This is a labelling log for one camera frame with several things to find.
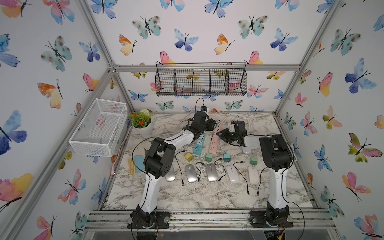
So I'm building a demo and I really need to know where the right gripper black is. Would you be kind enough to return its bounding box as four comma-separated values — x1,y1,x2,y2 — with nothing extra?
216,127,239,143

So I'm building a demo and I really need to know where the black usb cable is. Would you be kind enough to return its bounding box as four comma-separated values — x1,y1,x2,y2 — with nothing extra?
194,161,205,182
174,149,187,186
214,157,227,182
256,166,269,196
232,160,250,196

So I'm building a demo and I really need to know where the blue power strip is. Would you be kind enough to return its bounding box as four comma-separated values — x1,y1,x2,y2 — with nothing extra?
194,134,206,156

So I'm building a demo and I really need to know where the pink power strip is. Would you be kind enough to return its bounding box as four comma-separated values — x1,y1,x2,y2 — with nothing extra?
209,126,220,155

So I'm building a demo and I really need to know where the green charger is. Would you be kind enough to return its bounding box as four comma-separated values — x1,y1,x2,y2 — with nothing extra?
205,153,214,162
250,156,258,166

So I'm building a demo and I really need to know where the green charger front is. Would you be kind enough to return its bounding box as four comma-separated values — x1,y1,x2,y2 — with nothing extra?
205,153,214,162

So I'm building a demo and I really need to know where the white mouse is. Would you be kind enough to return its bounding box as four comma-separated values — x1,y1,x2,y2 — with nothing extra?
248,166,260,185
226,165,240,184

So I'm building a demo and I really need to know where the silver mouse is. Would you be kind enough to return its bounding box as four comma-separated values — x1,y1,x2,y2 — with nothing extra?
165,167,176,182
206,164,218,182

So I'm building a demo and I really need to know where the grey mouse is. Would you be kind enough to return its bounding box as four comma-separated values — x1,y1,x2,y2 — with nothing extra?
185,164,198,183

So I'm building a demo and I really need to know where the lavender mouse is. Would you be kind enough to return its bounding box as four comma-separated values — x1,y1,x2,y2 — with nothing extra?
242,147,252,154

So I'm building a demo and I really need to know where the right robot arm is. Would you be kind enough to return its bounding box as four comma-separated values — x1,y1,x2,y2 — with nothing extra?
216,121,295,228

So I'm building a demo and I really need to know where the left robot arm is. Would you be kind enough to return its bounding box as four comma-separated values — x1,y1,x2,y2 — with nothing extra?
131,107,216,228

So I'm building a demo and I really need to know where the potted plant white pot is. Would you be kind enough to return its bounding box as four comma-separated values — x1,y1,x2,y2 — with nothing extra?
129,109,153,138

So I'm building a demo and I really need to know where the white power cord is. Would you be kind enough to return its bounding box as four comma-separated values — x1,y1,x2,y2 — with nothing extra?
215,112,298,160

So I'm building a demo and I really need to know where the black wire wall basket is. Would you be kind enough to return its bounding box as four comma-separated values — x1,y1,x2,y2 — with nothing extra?
153,62,248,97

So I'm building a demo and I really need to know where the white mesh wall basket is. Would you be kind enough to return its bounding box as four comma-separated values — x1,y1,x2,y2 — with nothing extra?
69,99,128,157

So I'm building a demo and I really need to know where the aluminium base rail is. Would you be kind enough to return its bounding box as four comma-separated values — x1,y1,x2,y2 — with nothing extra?
85,209,336,232

